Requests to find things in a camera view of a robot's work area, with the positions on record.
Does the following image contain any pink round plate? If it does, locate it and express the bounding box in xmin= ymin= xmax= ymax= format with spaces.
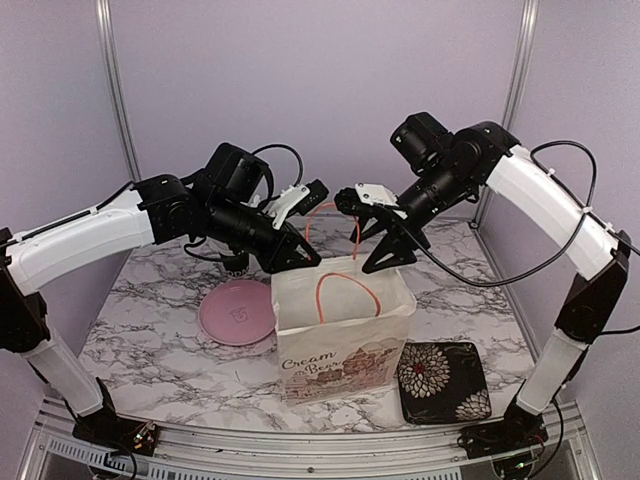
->
xmin=198 ymin=279 xmax=276 ymax=347

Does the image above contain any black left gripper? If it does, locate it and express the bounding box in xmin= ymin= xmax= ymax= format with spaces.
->
xmin=205 ymin=193 xmax=323 ymax=273

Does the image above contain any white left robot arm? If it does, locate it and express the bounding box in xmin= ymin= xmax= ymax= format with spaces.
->
xmin=1 ymin=143 xmax=328 ymax=445

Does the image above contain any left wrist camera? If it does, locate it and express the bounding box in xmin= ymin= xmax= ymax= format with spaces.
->
xmin=263 ymin=179 xmax=329 ymax=230

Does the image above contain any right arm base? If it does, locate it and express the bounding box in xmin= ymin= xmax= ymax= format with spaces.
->
xmin=457 ymin=400 xmax=549 ymax=459

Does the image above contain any black floral square plate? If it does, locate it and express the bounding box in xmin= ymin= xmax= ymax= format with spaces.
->
xmin=396 ymin=342 xmax=492 ymax=425

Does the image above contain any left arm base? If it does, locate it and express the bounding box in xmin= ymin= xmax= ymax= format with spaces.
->
xmin=72 ymin=379 xmax=160 ymax=457

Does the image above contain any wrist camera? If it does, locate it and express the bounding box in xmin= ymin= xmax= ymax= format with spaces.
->
xmin=334 ymin=183 xmax=404 ymax=217
xmin=263 ymin=179 xmax=329 ymax=230

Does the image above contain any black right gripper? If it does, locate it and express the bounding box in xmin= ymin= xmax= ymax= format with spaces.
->
xmin=351 ymin=160 xmax=473 ymax=272

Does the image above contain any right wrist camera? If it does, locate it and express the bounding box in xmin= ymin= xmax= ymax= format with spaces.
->
xmin=334 ymin=183 xmax=404 ymax=217

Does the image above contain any cream bear paper bag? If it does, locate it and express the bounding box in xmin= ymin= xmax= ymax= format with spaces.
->
xmin=271 ymin=252 xmax=416 ymax=405

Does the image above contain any black cup holding straws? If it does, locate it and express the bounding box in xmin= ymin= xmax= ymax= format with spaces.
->
xmin=220 ymin=251 xmax=250 ymax=278

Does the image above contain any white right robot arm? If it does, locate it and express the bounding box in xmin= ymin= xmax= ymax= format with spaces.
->
xmin=356 ymin=112 xmax=632 ymax=448

